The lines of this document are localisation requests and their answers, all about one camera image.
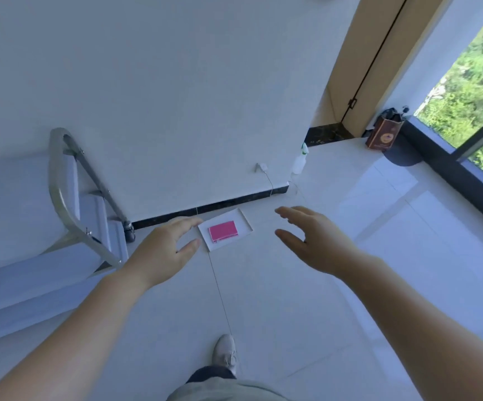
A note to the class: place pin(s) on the black door latch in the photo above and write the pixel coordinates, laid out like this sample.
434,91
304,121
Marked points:
352,103

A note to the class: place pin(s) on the person's right hand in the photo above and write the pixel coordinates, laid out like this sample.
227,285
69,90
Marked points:
327,246

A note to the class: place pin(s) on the white spray bottle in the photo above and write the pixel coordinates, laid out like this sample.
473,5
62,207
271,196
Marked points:
299,162

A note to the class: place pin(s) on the white rectangular tray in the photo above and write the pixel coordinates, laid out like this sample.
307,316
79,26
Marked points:
243,227

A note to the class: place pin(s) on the person's grey shoe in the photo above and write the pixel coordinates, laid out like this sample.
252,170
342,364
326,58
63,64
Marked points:
225,352

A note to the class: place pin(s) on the person's right forearm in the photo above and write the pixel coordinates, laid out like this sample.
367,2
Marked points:
425,329

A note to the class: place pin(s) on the white cart body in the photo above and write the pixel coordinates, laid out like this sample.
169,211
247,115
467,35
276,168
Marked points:
16,254

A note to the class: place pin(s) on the person's left forearm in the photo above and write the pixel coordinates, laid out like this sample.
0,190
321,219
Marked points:
70,329

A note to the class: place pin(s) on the brown paper bag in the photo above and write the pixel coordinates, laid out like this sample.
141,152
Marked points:
383,135

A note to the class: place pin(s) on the pink box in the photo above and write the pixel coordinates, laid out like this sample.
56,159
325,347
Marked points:
222,230

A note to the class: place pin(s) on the white charger plug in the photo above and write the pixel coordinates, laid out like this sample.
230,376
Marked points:
262,166

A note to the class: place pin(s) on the person's right thumb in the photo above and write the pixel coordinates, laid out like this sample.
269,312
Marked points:
289,238

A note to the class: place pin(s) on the person's left thumb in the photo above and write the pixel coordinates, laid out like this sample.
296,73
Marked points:
189,247

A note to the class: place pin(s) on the person's left hand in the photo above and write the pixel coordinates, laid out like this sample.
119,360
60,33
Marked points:
154,254

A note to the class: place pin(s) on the black caster wheel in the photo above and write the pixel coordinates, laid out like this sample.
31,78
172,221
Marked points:
129,233

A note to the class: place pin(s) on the wooden door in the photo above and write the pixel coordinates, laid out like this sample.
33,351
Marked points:
362,58

